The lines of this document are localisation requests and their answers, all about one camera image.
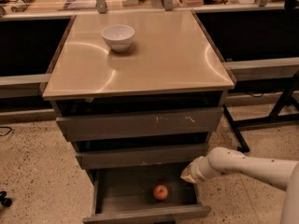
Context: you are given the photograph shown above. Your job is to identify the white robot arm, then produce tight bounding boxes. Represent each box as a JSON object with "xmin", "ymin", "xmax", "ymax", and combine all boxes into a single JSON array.
[{"xmin": 180, "ymin": 147, "xmax": 299, "ymax": 224}]

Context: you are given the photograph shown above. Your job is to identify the black floor cable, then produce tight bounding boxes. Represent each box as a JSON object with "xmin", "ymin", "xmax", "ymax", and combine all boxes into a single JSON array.
[{"xmin": 0, "ymin": 125, "xmax": 14, "ymax": 138}]

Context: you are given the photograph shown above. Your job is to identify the black caster on floor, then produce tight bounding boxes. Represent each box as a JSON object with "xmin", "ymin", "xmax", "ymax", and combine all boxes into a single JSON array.
[{"xmin": 0, "ymin": 191, "xmax": 12, "ymax": 207}]

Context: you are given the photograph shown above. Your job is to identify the red apple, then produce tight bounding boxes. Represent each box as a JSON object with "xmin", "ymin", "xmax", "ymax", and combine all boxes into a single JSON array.
[{"xmin": 152, "ymin": 185, "xmax": 168, "ymax": 202}]

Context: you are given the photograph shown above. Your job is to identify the grey drawer cabinet with counter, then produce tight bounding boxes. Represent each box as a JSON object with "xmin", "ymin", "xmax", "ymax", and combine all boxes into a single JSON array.
[{"xmin": 42, "ymin": 10, "xmax": 235, "ymax": 224}]

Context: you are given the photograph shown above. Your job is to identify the grey middle drawer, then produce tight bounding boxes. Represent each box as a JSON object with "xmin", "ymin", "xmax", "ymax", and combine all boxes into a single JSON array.
[{"xmin": 76, "ymin": 143, "xmax": 209, "ymax": 170}]

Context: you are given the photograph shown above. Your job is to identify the long background workbench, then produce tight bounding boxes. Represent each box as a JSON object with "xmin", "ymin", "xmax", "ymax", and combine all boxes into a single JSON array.
[{"xmin": 1, "ymin": 0, "xmax": 298, "ymax": 117}]

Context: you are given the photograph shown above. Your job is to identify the white ceramic bowl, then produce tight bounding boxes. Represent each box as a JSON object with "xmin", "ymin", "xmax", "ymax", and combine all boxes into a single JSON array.
[{"xmin": 101, "ymin": 24, "xmax": 135, "ymax": 52}]

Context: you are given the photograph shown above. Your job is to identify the black table leg frame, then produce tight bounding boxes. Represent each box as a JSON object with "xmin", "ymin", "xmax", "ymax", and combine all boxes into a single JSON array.
[{"xmin": 222, "ymin": 70, "xmax": 299, "ymax": 153}]

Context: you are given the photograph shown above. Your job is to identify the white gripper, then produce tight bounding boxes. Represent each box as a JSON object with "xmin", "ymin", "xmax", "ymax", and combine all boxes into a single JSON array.
[{"xmin": 180, "ymin": 156, "xmax": 217, "ymax": 184}]

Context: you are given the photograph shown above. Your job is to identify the grey top drawer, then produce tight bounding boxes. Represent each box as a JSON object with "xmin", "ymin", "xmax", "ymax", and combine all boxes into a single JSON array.
[{"xmin": 56, "ymin": 107, "xmax": 223, "ymax": 142}]

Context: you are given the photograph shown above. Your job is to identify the grey open bottom drawer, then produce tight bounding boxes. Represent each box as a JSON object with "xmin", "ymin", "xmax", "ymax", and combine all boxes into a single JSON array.
[{"xmin": 83, "ymin": 162, "xmax": 210, "ymax": 224}]

